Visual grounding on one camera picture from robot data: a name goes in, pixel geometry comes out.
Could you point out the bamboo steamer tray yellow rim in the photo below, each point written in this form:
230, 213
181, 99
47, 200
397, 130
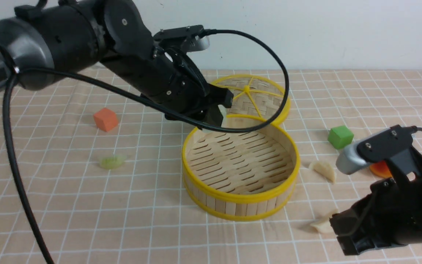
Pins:
240, 176

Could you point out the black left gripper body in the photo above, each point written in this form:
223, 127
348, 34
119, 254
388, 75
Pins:
169, 78

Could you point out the white dumpling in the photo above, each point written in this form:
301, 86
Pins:
322, 225
324, 169

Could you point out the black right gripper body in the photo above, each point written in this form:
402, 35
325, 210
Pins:
378, 221

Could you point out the pale green dumpling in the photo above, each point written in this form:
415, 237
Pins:
112, 162

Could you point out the orange yellow toy pear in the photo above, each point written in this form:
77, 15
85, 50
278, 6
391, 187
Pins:
380, 169

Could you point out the orange foam cube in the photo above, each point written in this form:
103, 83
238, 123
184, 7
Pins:
106, 119

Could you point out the translucent green-white dumpling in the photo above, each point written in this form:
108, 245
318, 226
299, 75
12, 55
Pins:
223, 112

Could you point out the bamboo steamer lid yellow rim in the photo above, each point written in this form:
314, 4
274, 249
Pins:
255, 99

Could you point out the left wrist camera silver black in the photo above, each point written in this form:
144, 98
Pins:
186, 39

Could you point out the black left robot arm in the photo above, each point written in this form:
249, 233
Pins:
75, 35

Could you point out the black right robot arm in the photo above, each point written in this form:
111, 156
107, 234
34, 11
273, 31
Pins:
413, 202

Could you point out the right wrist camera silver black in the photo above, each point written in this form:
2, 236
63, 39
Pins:
377, 147

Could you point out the green foam cube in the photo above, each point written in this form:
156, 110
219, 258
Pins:
340, 136

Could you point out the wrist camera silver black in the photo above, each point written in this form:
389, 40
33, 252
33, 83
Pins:
377, 147
186, 39

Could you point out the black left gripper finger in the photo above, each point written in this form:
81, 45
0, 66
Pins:
213, 116

